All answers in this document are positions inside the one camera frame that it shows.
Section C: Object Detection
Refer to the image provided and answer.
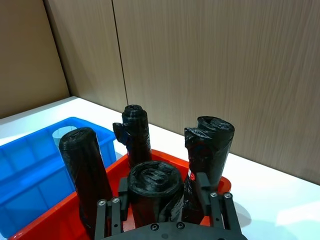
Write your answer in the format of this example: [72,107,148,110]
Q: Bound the red plastic bin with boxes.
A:
[7,149,233,240]

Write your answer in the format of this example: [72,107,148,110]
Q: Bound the blue plastic bin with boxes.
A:
[0,116,117,238]

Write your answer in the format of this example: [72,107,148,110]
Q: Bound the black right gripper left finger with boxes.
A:
[94,177,130,240]

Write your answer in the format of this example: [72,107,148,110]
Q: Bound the pale grey bag roll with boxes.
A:
[51,125,78,151]

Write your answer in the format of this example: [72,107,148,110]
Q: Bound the black garbage bag roll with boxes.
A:
[126,160,185,229]
[112,104,153,169]
[181,115,236,225]
[58,127,114,237]

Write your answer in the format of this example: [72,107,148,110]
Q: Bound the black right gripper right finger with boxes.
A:
[195,172,242,235]

